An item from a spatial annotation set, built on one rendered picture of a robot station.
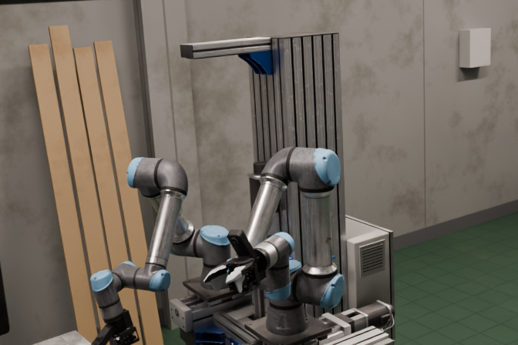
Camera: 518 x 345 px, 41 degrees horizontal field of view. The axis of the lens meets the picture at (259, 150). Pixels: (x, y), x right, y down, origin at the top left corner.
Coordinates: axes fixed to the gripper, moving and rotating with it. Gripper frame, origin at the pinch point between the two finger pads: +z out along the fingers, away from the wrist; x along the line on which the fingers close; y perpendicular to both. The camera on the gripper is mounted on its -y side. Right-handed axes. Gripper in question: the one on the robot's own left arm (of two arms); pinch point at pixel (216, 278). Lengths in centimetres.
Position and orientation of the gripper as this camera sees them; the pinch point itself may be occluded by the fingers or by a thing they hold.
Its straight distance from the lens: 183.7
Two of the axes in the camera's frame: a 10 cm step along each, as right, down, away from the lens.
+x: -8.3, 0.7, 5.5
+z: -5.3, 2.2, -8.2
